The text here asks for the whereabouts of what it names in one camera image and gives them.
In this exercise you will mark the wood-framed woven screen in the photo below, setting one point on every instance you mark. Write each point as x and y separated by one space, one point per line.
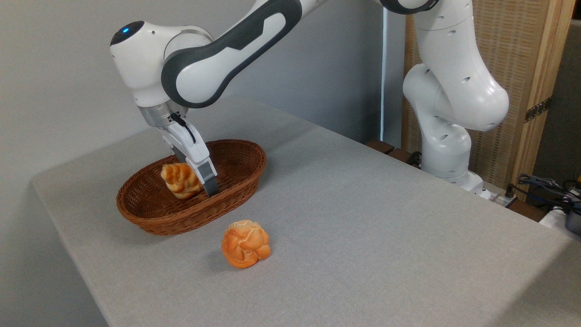
517 45

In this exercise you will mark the dark wooden board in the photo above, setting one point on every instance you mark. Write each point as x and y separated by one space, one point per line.
386 147

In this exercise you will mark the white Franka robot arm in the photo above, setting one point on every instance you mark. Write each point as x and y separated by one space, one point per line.
150 59

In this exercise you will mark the pale golden bread roll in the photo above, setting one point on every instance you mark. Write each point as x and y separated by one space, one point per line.
181 181

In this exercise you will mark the brown wicker basket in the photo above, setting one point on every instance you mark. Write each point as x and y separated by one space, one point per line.
145 204

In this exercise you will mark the orange knotted bread roll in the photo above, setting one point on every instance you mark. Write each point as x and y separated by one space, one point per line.
247 247

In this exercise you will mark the metal screen hinge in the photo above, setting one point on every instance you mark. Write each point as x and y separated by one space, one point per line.
538 110

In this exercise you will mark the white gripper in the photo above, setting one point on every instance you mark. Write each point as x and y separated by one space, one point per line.
190 147

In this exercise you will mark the grey device with white base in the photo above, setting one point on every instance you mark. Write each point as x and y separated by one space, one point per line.
569 222

